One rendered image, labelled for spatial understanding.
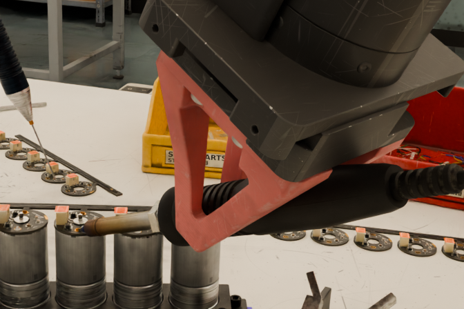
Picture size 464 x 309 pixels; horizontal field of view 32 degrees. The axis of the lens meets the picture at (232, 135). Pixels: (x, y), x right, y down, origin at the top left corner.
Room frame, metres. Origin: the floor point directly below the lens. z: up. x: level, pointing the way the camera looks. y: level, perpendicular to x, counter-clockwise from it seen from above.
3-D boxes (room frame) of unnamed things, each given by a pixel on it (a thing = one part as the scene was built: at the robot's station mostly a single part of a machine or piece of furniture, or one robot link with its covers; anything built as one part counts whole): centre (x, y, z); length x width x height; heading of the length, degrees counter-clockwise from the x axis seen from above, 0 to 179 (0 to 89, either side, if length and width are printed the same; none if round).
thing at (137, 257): (0.35, 0.04, 0.79); 0.02 x 0.02 x 0.05
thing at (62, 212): (0.35, 0.08, 0.82); 0.01 x 0.01 x 0.01; 4
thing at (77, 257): (0.35, 0.07, 0.79); 0.02 x 0.02 x 0.05
